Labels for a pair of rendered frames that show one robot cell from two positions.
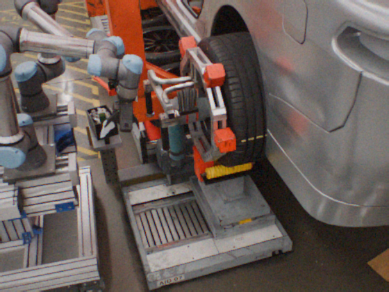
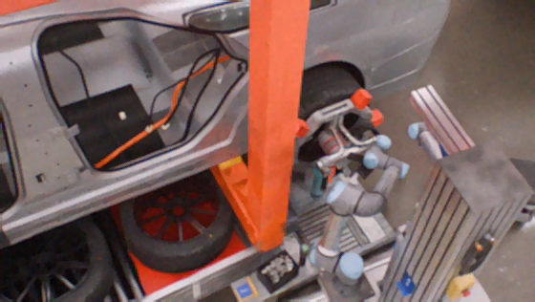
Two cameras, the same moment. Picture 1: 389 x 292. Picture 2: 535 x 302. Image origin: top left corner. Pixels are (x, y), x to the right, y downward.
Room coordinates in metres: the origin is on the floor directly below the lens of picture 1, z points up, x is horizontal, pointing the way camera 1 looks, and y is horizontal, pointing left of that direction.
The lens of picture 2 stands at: (2.93, 2.12, 3.94)
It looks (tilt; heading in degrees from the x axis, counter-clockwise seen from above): 53 degrees down; 249
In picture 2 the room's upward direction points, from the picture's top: 8 degrees clockwise
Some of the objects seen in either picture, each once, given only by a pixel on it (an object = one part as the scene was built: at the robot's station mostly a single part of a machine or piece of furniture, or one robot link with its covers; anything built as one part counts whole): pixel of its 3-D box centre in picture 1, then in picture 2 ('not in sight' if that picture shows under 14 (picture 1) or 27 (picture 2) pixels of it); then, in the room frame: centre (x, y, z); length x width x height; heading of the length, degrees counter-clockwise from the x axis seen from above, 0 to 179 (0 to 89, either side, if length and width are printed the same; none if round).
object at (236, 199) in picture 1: (232, 179); (308, 167); (2.05, -0.21, 0.32); 0.40 x 0.30 x 0.28; 16
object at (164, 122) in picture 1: (169, 118); not in sight; (1.78, 0.11, 0.93); 0.09 x 0.05 x 0.05; 106
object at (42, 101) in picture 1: (32, 97); (348, 278); (2.14, 0.84, 0.87); 0.15 x 0.15 x 0.10
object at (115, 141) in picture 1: (103, 128); (271, 280); (2.47, 0.58, 0.44); 0.43 x 0.17 x 0.03; 16
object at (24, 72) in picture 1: (28, 76); (350, 268); (2.15, 0.84, 0.98); 0.13 x 0.12 x 0.14; 139
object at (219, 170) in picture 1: (228, 168); not in sight; (1.91, -0.17, 0.51); 0.29 x 0.06 x 0.06; 106
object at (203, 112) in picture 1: (187, 108); (335, 147); (1.98, 0.03, 0.85); 0.21 x 0.14 x 0.14; 106
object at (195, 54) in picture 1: (201, 106); (329, 138); (2.00, -0.04, 0.85); 0.54 x 0.07 x 0.54; 16
